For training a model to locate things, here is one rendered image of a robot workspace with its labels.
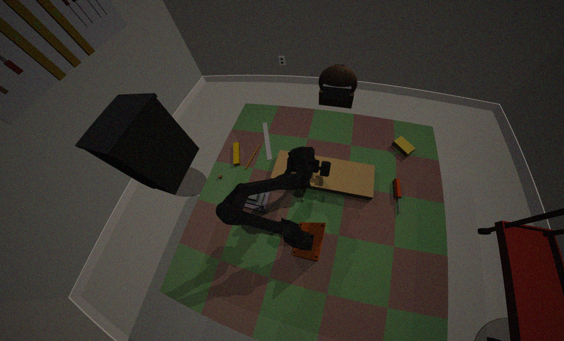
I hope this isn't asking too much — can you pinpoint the yellow box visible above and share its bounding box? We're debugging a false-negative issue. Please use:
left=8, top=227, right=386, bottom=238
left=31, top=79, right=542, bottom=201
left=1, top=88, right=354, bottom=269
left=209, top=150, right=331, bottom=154
left=392, top=136, right=415, bottom=157

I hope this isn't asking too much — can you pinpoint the grey flat bar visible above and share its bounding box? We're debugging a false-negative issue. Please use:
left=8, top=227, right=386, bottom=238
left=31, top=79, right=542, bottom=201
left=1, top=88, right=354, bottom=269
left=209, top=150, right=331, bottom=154
left=263, top=122, right=272, bottom=160

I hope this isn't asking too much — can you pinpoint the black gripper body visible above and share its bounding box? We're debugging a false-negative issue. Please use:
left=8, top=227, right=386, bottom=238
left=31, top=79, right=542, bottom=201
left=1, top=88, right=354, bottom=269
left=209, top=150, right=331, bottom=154
left=287, top=157, right=331, bottom=177

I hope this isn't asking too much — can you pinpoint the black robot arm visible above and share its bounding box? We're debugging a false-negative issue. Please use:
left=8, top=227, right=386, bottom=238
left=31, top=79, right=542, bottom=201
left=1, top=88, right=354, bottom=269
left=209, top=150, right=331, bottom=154
left=216, top=146, right=316, bottom=251

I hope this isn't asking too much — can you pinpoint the yellow rectangular bar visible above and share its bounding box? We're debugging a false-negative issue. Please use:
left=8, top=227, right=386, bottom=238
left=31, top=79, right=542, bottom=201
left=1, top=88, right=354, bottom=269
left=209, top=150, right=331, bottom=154
left=233, top=142, right=240, bottom=165

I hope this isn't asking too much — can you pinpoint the tan wooden floor panel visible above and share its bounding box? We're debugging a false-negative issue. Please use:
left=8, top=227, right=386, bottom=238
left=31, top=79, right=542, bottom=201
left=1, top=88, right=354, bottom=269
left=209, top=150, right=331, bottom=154
left=270, top=150, right=375, bottom=200

